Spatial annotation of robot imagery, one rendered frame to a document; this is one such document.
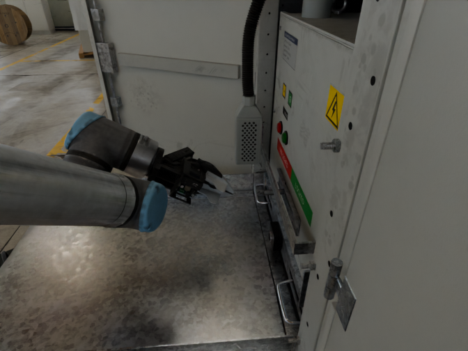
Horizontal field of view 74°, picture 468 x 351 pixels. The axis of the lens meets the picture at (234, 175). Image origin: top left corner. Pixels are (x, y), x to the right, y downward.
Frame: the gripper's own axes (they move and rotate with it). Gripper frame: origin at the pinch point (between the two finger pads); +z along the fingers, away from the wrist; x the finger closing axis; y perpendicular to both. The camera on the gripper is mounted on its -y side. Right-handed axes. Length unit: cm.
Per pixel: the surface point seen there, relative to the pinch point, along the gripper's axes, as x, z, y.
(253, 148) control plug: 8.0, 4.6, -13.3
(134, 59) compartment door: 4, -36, -50
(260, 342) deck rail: -7.6, 8.6, 32.9
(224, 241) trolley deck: -14.8, 7.5, 0.9
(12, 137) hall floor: -198, -132, -263
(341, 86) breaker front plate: 35.1, -5.0, 23.5
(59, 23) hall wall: -309, -362, -1100
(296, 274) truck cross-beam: -0.8, 15.7, 20.3
